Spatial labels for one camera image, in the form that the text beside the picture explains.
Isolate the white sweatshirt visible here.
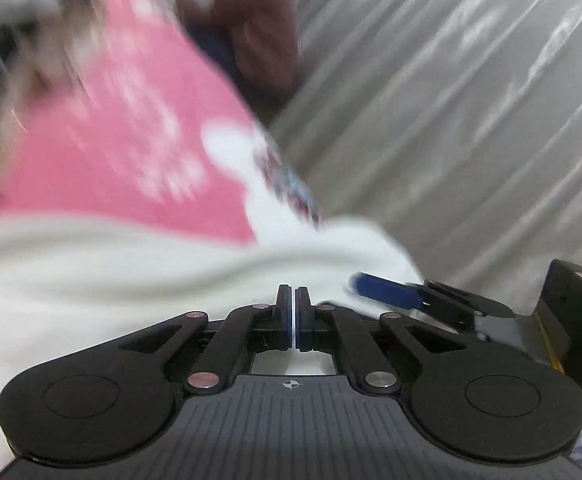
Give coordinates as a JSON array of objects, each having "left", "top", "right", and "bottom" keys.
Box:
[{"left": 0, "top": 212, "right": 422, "bottom": 480}]

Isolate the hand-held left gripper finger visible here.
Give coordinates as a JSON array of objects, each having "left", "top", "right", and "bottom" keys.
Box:
[
  {"left": 295, "top": 286, "right": 466, "bottom": 395},
  {"left": 119, "top": 284, "right": 296, "bottom": 395}
]

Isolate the beige satin garment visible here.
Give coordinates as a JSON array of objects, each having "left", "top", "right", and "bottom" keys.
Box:
[{"left": 0, "top": 20, "right": 104, "bottom": 193}]

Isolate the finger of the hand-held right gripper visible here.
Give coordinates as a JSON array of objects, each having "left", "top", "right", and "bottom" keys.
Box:
[{"left": 345, "top": 271, "right": 516, "bottom": 342}]

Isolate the pink floral blanket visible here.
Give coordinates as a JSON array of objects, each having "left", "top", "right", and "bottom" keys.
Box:
[{"left": 0, "top": 0, "right": 324, "bottom": 251}]

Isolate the grey curtain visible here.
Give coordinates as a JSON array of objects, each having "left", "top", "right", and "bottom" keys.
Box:
[{"left": 266, "top": 0, "right": 582, "bottom": 291}]

